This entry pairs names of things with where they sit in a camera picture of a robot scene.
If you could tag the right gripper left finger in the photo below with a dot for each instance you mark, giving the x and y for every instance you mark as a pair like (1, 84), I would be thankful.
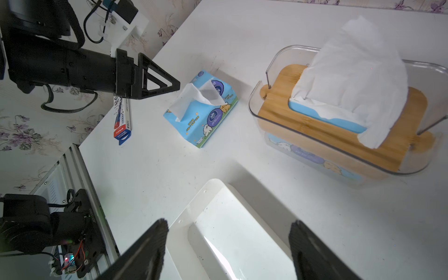
(144, 259)

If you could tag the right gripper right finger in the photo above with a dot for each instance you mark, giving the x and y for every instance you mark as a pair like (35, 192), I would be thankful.
(312, 259)

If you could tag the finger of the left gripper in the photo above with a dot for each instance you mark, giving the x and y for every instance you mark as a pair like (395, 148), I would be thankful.
(151, 72)
(160, 89)

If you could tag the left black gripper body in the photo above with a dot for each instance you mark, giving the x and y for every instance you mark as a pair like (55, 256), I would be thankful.
(128, 76)

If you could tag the white plastic box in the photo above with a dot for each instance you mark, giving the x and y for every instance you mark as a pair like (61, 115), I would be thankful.
(219, 236)

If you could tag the bamboo tissue box lid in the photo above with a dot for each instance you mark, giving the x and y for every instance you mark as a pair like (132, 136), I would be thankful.
(343, 126)

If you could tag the clear plastic tissue box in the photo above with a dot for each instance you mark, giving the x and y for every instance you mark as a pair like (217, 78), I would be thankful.
(431, 79)

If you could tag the blue tissue paper pack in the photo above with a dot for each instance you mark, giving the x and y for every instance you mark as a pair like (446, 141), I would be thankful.
(358, 77)

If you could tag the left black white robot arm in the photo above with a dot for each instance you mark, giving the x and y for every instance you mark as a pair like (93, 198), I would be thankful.
(42, 44)

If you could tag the small blue red card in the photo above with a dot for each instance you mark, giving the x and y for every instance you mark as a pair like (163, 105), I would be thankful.
(122, 119)

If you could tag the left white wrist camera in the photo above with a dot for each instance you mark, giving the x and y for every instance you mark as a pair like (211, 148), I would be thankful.
(124, 20)

